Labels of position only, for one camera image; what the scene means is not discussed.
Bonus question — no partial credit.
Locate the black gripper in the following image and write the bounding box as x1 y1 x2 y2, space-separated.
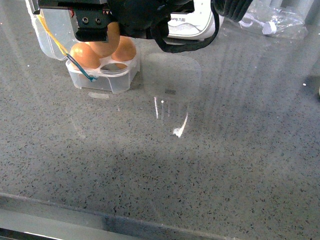
32 0 195 42

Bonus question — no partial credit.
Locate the brown egg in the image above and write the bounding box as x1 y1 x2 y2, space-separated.
88 22 120 58
70 42 101 69
111 36 137 62

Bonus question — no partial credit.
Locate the clear plastic egg box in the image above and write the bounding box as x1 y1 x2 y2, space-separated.
25 0 140 94

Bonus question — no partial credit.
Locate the brown egg front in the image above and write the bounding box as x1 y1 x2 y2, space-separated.
111 36 137 62

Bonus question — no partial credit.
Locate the white soy milk maker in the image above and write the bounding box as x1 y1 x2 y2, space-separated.
168 0 215 40

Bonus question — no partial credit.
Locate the clear plastic bag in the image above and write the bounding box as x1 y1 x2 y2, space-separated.
237 0 308 40

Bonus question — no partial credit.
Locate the yellow and blue string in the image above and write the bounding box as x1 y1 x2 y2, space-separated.
37 14 98 83

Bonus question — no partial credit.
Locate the black cable bundle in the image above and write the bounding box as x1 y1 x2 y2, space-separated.
149 0 253 54

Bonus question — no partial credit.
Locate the white power cable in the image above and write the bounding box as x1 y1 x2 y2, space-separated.
238 12 278 36

